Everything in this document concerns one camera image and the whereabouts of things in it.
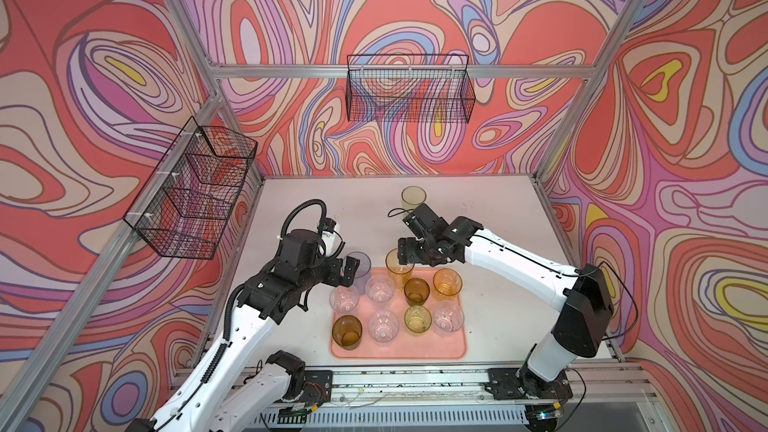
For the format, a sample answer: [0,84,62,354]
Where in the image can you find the aluminium front rail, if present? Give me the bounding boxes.
[161,365,649,415]

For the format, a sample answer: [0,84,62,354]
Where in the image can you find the black wire basket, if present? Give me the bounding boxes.
[123,118,258,260]
[345,52,476,124]

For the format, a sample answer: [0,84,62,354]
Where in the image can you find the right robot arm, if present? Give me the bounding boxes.
[388,203,614,385]

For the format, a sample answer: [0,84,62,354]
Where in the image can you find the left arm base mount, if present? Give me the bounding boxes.
[271,369,333,410]

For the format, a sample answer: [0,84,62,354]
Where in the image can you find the clear faceted cup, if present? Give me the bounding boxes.
[365,274,396,307]
[368,310,400,345]

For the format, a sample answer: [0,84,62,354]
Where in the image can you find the tall amber yellow cup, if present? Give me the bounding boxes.
[385,249,414,290]

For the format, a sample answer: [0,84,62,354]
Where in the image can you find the short bright green cup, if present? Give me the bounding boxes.
[404,305,433,336]

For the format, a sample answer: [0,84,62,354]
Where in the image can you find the short yellow cup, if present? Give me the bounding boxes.
[432,268,463,301]

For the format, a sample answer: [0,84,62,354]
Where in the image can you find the brown dimpled cup front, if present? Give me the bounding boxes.
[331,315,363,350]

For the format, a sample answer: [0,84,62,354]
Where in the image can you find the tall light green cup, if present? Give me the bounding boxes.
[401,185,427,210]

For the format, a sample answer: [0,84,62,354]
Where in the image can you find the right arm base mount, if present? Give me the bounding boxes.
[484,367,573,403]

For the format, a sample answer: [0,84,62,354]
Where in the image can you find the pink plastic tray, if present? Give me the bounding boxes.
[330,291,468,362]

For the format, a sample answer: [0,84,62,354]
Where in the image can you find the tall pale blue cup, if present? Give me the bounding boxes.
[347,251,372,294]

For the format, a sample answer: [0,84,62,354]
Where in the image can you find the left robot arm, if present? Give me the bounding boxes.
[127,199,360,431]

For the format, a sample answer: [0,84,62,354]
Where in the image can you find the black wire basket back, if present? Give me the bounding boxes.
[345,52,476,124]

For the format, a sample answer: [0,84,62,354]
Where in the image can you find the brown dimpled cup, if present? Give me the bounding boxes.
[403,278,430,306]
[331,315,363,350]

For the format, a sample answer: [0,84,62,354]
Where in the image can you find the black wire basket left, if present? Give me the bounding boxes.
[123,118,258,260]

